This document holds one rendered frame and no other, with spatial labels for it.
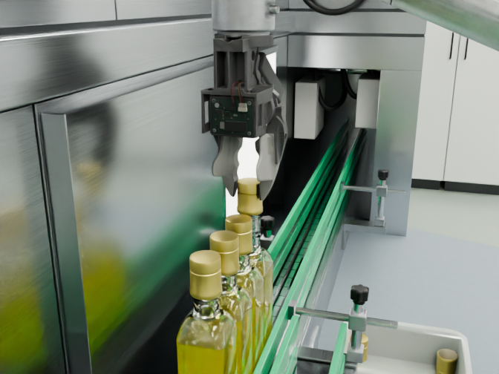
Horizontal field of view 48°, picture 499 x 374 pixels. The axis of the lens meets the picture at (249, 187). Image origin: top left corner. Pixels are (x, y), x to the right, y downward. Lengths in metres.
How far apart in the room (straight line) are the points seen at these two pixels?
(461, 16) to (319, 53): 0.93
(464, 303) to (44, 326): 1.02
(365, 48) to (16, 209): 1.22
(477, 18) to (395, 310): 0.79
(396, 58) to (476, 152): 2.96
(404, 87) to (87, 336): 1.19
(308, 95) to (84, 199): 1.25
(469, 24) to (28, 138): 0.51
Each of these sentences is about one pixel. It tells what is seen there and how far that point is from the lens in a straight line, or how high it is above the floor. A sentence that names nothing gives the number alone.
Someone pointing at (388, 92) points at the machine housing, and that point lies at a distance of 1.63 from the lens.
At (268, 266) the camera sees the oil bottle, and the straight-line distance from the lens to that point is 0.79.
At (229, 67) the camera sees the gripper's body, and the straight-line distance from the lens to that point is 0.65.
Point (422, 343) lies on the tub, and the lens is 1.14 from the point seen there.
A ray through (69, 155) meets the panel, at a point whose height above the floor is 1.28.
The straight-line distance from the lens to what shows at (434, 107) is 4.43.
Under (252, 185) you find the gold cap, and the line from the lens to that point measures 0.74.
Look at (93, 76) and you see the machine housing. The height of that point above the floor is 1.35.
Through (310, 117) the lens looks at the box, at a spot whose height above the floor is 1.07.
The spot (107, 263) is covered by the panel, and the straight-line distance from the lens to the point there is 0.67.
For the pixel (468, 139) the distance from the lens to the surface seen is 4.49.
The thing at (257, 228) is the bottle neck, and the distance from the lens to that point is 0.76.
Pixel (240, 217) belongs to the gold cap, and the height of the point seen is 1.16.
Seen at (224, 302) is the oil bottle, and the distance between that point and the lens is 0.67.
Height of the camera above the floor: 1.42
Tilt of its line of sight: 19 degrees down
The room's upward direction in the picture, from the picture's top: straight up
